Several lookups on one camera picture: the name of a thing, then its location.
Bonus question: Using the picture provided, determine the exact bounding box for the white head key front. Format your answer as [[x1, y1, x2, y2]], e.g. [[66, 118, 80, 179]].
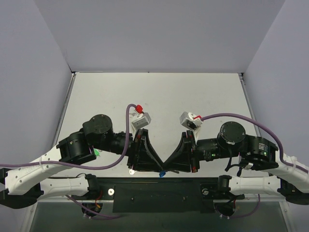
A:
[[129, 169, 136, 175]]

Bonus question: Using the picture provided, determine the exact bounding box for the green key tag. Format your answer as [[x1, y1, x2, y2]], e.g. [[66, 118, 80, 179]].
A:
[[94, 149, 100, 157]]

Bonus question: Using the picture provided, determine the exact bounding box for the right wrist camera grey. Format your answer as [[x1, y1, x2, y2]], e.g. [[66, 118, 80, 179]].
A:
[[180, 112, 203, 142]]

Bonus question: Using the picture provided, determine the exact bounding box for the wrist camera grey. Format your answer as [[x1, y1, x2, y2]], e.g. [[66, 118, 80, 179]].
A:
[[130, 113, 151, 130], [180, 112, 203, 142]]

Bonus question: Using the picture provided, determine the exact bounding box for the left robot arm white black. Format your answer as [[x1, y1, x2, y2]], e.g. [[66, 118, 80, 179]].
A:
[[0, 114, 164, 209]]

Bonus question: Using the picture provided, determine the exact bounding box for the blue key tag with keys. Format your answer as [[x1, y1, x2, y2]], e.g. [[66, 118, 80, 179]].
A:
[[159, 170, 180, 178]]

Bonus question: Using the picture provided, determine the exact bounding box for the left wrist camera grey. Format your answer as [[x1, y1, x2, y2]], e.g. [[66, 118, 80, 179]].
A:
[[130, 113, 151, 130]]

